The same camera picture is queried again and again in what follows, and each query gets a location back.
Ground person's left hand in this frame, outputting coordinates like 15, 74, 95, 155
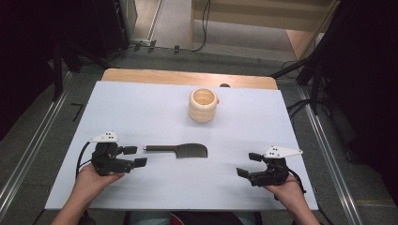
74, 162, 126, 201

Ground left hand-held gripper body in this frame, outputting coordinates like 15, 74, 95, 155
89, 130, 136, 177

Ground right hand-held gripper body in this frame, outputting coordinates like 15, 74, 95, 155
249, 145, 304, 188

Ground person's right hand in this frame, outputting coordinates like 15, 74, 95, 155
262, 173, 306, 208

